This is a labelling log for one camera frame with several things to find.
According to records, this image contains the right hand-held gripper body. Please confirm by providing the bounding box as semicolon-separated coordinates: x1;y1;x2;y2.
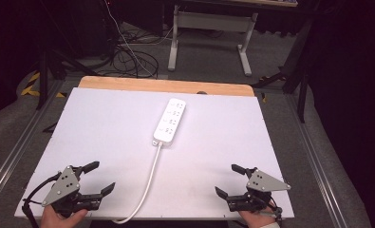
225;167;292;214

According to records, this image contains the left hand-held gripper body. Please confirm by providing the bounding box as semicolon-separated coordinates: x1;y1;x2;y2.
41;164;104;219

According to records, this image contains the person's left hand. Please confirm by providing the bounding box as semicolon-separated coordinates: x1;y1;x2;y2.
40;203;90;228

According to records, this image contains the person's right hand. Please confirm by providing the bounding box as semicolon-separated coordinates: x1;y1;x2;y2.
237;206;280;228

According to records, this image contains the white board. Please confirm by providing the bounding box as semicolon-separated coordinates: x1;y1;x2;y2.
13;86;295;221

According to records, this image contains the white power strip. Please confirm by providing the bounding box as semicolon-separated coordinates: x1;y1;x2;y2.
152;97;187;148

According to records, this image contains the yellow black floor tape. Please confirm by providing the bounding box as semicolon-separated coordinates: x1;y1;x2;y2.
20;71;66;99

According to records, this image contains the black metal stand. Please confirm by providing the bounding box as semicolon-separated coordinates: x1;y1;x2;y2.
36;0;98;111
251;17;314;124

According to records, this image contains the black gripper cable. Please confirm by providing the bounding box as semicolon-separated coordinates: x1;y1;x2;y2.
268;197;284;226
21;173;64;228

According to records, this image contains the white power strip cable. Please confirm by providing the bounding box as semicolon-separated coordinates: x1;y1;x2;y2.
111;142;164;225

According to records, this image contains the aluminium rail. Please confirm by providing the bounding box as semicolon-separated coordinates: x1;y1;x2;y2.
0;79;65;205
285;94;343;228

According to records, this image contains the black floor cable bundle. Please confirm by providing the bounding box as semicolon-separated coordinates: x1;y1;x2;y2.
109;29;160;80

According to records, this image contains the white floor cable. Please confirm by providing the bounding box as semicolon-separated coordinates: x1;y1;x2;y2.
103;0;175;78

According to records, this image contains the white table frame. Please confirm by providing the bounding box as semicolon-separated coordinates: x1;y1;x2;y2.
167;0;299;78

